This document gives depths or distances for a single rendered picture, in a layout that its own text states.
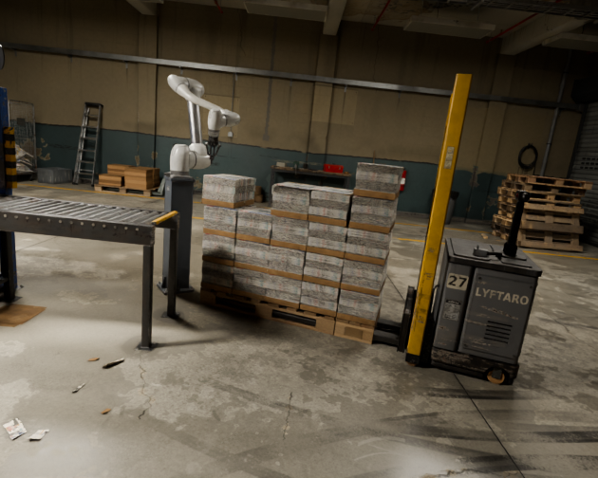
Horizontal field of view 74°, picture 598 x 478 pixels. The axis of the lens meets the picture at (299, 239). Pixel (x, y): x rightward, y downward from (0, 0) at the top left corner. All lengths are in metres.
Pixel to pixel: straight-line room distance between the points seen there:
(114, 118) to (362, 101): 5.78
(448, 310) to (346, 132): 7.41
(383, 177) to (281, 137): 7.04
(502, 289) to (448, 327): 0.41
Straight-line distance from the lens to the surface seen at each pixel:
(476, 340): 2.85
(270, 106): 9.75
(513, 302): 2.78
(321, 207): 2.88
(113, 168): 9.93
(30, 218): 2.85
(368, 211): 2.81
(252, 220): 3.08
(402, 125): 9.97
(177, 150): 3.49
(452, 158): 2.57
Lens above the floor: 1.34
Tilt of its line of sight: 13 degrees down
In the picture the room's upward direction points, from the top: 6 degrees clockwise
